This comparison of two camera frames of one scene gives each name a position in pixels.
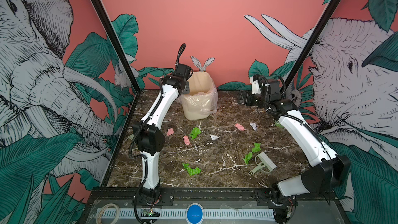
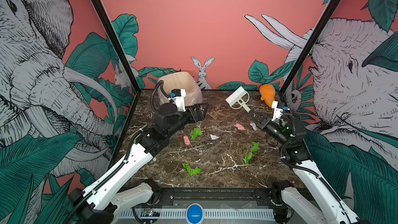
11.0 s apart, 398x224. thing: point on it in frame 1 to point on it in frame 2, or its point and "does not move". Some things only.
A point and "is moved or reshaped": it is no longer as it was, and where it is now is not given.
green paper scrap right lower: [247, 157] does not move
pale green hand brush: [264, 162] to [238, 99]
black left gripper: [186, 89] to [199, 116]
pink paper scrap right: [240, 127] does not move
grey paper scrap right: [253, 125] does not move
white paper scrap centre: [213, 137] does not move
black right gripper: [244, 93] to [264, 125]
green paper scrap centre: [195, 131] does not move
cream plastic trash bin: [202, 99] is moved or reshaped
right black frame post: [323, 23] does not move
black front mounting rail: [207, 194] does not move
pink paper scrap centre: [186, 140] does not move
